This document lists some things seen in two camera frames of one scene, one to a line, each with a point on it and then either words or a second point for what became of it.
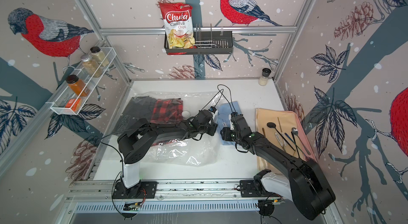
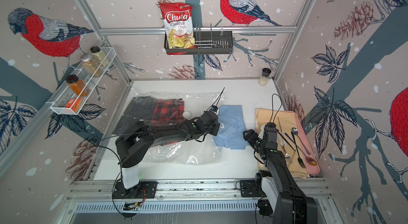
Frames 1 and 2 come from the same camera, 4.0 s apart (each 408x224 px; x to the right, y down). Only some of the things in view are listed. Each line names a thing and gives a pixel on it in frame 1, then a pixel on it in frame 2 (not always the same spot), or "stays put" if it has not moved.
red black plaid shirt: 168,111 stays put
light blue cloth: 224,111 stays put
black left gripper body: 210,129 stays put
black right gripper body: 231,135 → 255,141
